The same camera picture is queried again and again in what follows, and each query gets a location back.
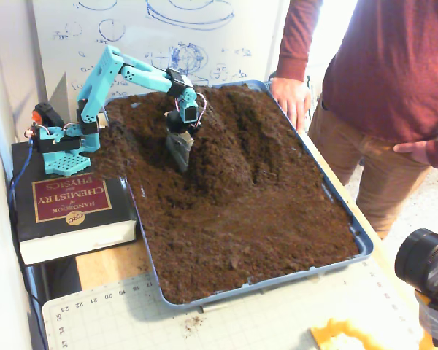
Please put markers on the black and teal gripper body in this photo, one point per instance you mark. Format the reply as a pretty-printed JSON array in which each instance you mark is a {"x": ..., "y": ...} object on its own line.
[{"x": 175, "y": 126}]

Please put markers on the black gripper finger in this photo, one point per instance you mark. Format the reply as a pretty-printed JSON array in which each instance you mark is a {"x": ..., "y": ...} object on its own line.
[{"x": 192, "y": 136}]

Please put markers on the silver blade gripper finger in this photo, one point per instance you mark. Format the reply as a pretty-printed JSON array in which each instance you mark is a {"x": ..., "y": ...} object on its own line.
[{"x": 179, "y": 151}]

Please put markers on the blue tray of brown soil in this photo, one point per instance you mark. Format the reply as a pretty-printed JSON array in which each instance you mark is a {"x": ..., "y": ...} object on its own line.
[{"x": 222, "y": 218}]

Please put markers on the person's right forearm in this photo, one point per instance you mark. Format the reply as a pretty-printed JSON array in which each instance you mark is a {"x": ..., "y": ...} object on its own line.
[{"x": 295, "y": 40}]

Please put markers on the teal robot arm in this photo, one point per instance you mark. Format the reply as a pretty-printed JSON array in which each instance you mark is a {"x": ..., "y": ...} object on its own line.
[{"x": 98, "y": 80}]

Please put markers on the person's right hand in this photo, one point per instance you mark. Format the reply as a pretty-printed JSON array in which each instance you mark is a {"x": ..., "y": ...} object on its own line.
[{"x": 290, "y": 96}]

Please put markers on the person's left hand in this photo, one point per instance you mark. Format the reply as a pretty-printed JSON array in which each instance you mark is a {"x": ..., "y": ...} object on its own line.
[{"x": 416, "y": 149}]

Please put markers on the whiteboard with blue drawings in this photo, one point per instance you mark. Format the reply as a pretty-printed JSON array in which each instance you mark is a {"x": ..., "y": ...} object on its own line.
[{"x": 149, "y": 33}]

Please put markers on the black chemistry handbook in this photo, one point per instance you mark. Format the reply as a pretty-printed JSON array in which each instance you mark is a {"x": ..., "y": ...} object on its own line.
[{"x": 106, "y": 218}]

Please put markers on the black servo with orange disc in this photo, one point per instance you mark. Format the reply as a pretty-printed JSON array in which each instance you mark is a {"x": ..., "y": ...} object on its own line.
[{"x": 49, "y": 114}]

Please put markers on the grey metal strip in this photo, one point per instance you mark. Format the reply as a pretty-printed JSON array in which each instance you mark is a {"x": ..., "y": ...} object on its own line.
[{"x": 213, "y": 308}]

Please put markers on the spilled soil crumbs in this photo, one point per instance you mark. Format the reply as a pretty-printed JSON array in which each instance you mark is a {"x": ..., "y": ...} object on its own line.
[{"x": 194, "y": 322}]

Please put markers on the grey gridded cutting mat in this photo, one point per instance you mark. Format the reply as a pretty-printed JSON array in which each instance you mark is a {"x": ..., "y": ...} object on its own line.
[{"x": 241, "y": 321}]

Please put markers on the blue plastic tray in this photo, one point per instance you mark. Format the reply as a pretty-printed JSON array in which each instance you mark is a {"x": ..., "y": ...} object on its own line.
[{"x": 365, "y": 251}]

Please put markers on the person in maroon shirt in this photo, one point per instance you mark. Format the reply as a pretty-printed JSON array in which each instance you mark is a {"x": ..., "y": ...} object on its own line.
[{"x": 394, "y": 73}]

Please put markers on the yellow printed plastic part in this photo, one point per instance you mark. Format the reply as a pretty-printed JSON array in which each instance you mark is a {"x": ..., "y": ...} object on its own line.
[{"x": 332, "y": 333}]

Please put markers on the black camera lens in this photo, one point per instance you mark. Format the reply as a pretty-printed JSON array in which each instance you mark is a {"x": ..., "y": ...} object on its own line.
[{"x": 419, "y": 259}]

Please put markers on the grey camera mount block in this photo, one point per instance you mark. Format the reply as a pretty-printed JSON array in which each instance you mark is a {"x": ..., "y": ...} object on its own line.
[{"x": 434, "y": 321}]

